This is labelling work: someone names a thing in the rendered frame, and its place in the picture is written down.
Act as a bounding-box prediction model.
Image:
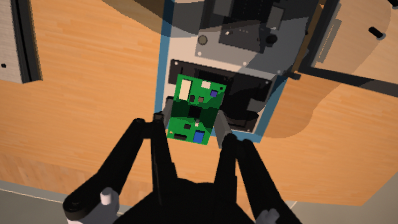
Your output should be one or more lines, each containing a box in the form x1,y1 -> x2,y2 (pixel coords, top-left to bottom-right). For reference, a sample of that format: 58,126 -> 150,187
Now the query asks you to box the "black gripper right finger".
210,110 -> 302,224

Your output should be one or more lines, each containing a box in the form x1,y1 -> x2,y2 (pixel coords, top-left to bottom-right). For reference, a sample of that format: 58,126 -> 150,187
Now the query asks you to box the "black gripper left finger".
63,99 -> 188,224

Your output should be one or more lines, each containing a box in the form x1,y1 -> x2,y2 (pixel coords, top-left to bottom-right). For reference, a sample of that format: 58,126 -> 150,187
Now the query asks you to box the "green circuit board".
167,74 -> 226,145

